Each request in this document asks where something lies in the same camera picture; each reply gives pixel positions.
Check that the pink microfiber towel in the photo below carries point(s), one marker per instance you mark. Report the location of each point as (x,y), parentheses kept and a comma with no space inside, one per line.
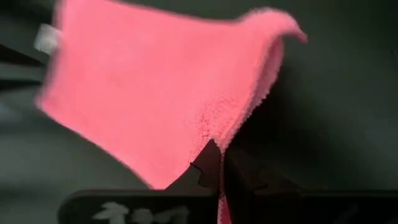
(155,93)

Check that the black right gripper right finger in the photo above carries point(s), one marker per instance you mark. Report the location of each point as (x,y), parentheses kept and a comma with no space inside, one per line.
(248,183)

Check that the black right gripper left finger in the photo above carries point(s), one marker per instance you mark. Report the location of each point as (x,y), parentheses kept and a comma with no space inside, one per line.
(202,177)

